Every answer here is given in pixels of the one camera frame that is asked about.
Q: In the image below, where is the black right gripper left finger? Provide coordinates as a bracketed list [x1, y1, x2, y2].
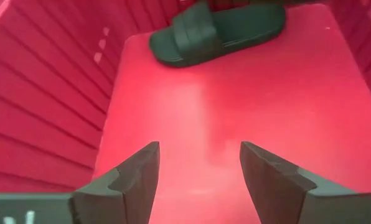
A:
[0, 141, 161, 224]

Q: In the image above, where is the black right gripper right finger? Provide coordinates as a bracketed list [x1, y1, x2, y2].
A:
[239, 141, 371, 224]

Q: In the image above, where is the black slide sandal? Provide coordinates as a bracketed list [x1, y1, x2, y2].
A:
[148, 0, 287, 68]

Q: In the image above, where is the red ribbed plastic bin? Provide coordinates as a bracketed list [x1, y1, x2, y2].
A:
[0, 0, 371, 224]

